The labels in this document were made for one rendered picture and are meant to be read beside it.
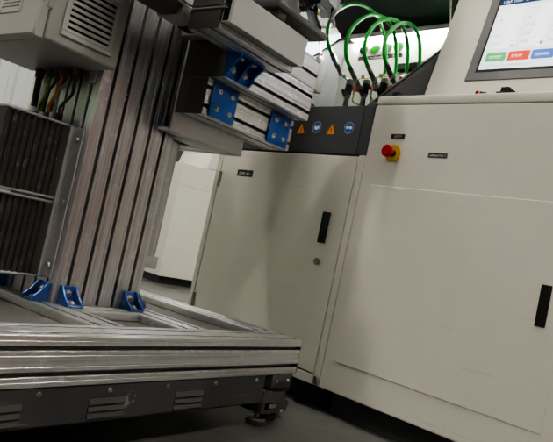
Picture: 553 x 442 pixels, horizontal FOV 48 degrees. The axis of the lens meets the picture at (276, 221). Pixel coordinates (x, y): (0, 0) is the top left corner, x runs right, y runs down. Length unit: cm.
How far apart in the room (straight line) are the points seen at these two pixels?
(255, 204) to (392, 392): 83
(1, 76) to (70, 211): 743
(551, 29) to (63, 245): 153
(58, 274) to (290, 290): 84
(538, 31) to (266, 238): 108
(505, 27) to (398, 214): 74
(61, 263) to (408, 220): 94
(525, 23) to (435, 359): 109
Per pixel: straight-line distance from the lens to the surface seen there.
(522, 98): 176
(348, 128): 203
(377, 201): 189
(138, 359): 128
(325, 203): 202
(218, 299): 231
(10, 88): 896
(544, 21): 218
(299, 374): 201
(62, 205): 150
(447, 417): 173
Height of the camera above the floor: 45
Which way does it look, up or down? 3 degrees up
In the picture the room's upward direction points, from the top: 12 degrees clockwise
